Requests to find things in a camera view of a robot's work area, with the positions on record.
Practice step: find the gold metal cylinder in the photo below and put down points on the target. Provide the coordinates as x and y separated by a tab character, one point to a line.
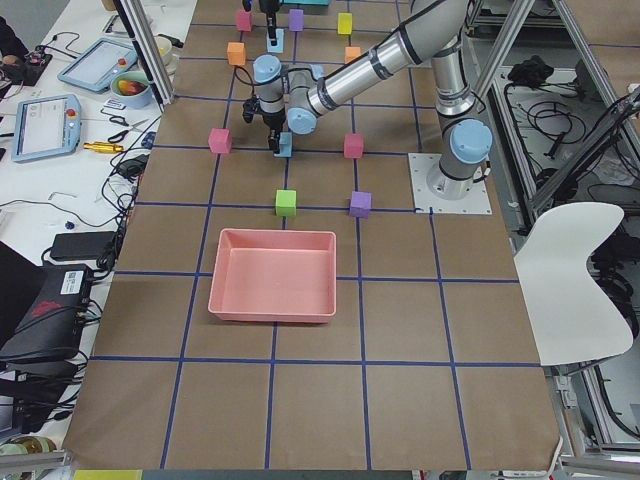
103	147

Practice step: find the orange block far side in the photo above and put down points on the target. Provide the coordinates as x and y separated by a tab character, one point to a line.
236	53

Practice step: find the magenta block right far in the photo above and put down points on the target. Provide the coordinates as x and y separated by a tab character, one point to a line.
244	20

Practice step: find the purple block left side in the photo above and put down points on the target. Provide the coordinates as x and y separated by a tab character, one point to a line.
360	204

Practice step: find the cream bowl with lemon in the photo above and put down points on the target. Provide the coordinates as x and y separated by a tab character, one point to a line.
168	56

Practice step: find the teach pendant far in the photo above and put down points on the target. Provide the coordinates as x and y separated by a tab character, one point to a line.
97	67

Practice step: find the white chair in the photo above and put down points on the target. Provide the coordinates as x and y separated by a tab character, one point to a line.
572	318

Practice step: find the black scissors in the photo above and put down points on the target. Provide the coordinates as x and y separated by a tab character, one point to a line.
127	127

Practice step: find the teach pendant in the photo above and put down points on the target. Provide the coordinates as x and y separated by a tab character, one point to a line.
97	67
46	128

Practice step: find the cyan tray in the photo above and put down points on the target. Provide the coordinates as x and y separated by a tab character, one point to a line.
308	2

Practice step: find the black power adapter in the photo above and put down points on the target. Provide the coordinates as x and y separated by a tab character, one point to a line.
81	246

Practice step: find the aluminium frame post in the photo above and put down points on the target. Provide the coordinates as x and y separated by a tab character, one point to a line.
139	32

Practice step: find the purple block right side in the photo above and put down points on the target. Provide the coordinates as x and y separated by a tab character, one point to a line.
296	20

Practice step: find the orange block near base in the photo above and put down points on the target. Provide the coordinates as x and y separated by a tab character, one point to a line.
351	53

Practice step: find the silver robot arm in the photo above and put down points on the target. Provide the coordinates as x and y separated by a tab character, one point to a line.
428	42
270	8

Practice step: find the magenta block near base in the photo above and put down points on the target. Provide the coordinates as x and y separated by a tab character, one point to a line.
353	146

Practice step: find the light blue block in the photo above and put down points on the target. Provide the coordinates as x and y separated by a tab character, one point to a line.
276	44
285	145

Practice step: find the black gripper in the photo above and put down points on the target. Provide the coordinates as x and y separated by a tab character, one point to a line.
273	122

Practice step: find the green block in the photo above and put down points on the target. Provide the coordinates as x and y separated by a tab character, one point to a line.
286	203

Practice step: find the blue bowl with fruit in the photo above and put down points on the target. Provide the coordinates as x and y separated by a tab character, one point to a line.
132	89

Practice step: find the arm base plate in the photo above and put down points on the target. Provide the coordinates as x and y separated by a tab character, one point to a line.
435	193

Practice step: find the pink tray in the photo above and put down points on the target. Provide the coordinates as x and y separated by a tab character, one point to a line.
263	275

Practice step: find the teach pendant near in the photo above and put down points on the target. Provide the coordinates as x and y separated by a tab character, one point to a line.
46	128

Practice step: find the magenta block left far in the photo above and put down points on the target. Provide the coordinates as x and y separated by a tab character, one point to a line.
220	141

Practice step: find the black mini computer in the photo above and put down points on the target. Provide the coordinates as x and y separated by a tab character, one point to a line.
41	313

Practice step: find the yellow block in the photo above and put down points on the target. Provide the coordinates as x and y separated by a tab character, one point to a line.
344	23

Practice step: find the purple block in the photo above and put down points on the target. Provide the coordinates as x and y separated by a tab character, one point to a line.
296	20
360	204

